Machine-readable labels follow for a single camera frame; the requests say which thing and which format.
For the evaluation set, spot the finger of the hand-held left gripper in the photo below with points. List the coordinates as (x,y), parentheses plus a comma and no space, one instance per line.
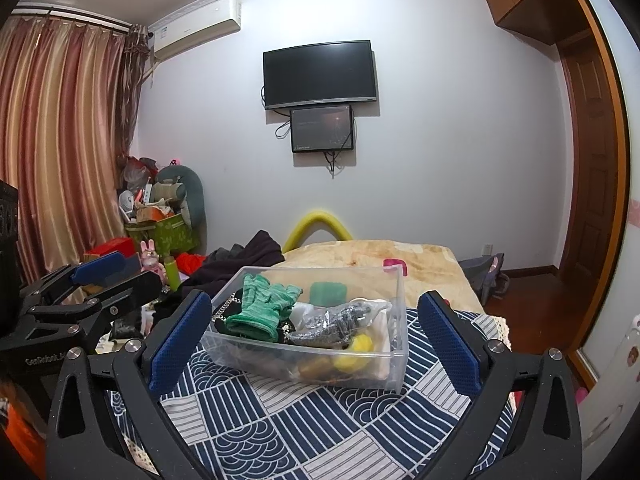
(132,290)
(97,266)

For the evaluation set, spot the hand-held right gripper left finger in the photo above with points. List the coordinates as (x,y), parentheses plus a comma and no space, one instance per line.
(182,340)

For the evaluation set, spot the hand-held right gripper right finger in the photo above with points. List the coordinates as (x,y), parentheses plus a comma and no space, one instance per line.
(447,340)

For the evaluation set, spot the yellow pompom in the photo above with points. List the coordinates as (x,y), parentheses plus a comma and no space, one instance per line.
(361,345)

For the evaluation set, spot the green knitted glove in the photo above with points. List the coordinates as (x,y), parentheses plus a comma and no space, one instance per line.
(262,305)

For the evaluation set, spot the silver grey toy dinosaur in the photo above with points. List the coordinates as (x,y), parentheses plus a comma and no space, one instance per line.
(335,322)

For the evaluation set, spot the white cloth pouch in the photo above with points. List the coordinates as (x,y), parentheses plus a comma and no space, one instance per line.
(304,316)

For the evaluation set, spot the clear plastic storage box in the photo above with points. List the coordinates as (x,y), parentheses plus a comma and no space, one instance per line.
(310,365)

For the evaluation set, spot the red box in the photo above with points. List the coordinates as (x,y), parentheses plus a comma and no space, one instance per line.
(110,249)

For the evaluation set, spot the pink bunny toy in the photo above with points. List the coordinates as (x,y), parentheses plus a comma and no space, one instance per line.
(151,257)

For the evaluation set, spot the green bottle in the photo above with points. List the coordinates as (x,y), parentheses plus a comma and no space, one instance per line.
(173,272)

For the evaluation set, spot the cream lace cloth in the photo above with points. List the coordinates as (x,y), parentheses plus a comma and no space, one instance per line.
(499,330)

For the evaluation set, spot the green cardboard box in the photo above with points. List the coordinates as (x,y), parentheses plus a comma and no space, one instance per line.
(160,235)

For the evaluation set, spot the red cloth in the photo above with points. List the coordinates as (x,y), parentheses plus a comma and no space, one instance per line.
(192,264)

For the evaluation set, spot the grey backpack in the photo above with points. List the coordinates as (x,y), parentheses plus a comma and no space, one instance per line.
(482,275)

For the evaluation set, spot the pink sponge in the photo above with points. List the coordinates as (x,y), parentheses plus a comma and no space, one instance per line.
(396,266)

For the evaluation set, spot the black slatted crate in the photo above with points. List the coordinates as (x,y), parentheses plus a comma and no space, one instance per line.
(7,230)

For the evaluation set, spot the red plastic bag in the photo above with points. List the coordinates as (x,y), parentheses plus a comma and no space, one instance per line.
(137,170)

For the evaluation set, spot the black clothes pile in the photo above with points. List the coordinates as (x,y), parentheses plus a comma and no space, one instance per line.
(250,255)

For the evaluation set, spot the grey plush toy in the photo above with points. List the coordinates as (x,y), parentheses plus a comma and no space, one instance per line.
(175,185)

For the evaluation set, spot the beige blanket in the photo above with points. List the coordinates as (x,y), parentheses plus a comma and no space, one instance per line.
(360,257)

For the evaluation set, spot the green sponge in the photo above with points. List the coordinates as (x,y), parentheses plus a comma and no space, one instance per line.
(327,292)

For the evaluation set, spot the navy patterned tablecloth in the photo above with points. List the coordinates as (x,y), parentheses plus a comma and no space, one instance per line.
(280,425)

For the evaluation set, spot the striped brown curtain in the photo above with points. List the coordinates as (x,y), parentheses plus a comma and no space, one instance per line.
(65,135)

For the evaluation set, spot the yellow foam tube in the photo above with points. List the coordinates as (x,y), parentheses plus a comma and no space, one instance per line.
(317,217)

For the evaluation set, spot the brown wooden door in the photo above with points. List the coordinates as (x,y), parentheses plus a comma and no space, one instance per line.
(592,160)

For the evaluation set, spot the small black monitor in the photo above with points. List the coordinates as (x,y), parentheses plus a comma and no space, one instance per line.
(322,129)

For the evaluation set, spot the curtain rod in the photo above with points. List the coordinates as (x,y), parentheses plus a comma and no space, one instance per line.
(75,15)

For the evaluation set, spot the white air conditioner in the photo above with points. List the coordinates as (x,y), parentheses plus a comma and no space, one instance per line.
(195,27)

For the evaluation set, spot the wall socket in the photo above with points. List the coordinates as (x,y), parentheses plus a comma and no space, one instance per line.
(488,249)

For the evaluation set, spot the wall television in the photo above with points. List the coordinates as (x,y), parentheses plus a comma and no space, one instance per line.
(320,74)

